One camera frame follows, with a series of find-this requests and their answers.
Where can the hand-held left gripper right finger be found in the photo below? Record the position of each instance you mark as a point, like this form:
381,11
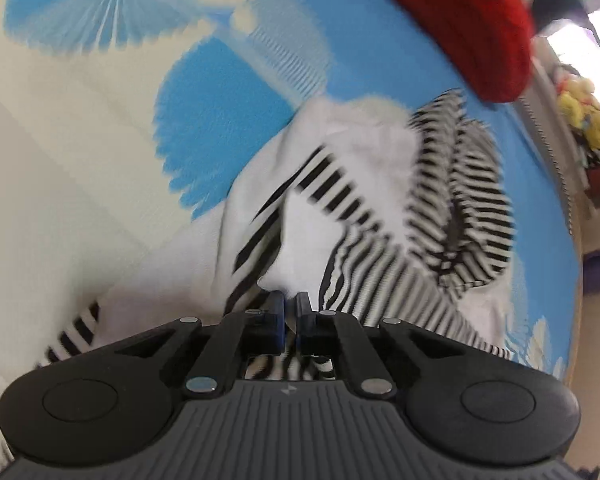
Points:
301,331

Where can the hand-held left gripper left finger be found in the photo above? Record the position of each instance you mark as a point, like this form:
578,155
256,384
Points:
279,312

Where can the black white striped garment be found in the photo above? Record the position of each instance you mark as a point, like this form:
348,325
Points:
380,195

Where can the blue white printed bed sheet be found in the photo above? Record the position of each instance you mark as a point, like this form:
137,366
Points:
240,110

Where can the red knit cloth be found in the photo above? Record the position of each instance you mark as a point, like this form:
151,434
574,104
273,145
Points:
460,15

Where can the yellow plush toy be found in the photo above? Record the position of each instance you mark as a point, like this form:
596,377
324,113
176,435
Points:
582,110

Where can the white ribbed bed frame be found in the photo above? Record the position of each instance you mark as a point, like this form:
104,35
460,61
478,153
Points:
550,135

